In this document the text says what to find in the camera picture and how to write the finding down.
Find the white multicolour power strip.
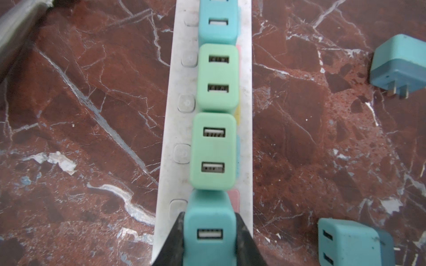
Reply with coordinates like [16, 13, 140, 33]
[152, 1, 254, 259]

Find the teal plug cube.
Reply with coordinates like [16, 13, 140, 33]
[318, 218, 396, 266]
[183, 190, 237, 266]
[369, 34, 426, 99]
[198, 0, 240, 46]

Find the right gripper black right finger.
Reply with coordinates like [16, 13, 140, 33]
[235, 213, 267, 266]

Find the green plug cube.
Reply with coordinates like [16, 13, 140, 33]
[189, 113, 237, 191]
[196, 43, 240, 115]

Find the metal garden trowel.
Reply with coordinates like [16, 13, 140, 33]
[1, 0, 53, 80]

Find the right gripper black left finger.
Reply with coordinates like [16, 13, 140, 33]
[152, 212, 185, 266]

